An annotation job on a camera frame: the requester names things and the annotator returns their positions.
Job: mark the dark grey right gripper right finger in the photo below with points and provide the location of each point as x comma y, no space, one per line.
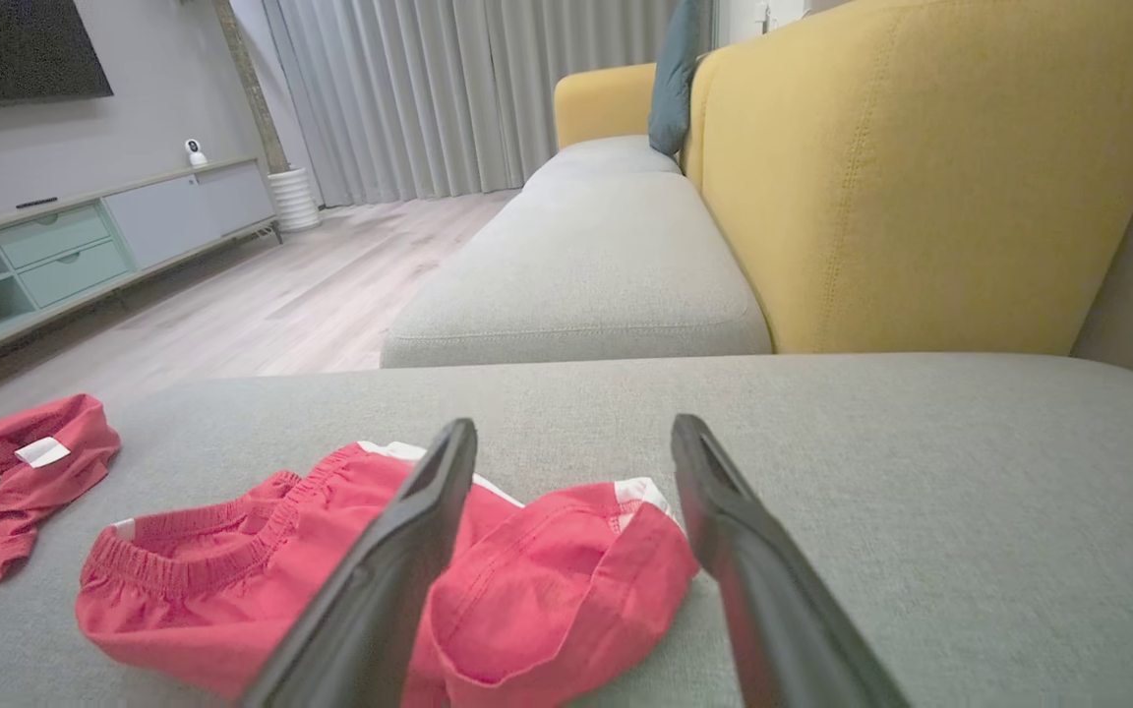
773,610

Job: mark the wide grey sofa chaise cushion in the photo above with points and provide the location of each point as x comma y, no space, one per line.
921,492

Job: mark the red shorts with white stripe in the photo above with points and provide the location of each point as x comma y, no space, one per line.
547,590

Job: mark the brown wooden pillar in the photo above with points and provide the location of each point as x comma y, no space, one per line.
252,88

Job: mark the teal throw pillow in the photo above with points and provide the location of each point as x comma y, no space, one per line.
675,88

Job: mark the grey sofa seat cushion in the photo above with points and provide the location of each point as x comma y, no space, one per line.
576,275
606,157

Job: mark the black remote control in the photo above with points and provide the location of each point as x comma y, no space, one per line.
35,203

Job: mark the black flat screen television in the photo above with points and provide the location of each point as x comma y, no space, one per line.
6,44

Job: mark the yellow sofa backrest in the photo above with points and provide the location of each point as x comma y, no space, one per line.
921,177

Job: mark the light grey pleated curtain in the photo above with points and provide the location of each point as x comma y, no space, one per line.
448,88

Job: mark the pale green television cabinet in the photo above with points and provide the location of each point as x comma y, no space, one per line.
163,216

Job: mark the small white security camera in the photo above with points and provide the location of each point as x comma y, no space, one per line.
195,152

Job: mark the red and white shirt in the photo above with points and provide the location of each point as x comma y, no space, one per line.
35,492

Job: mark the yellow sofa armrest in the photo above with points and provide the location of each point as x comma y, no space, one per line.
606,103

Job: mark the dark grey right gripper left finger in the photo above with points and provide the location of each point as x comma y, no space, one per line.
380,590

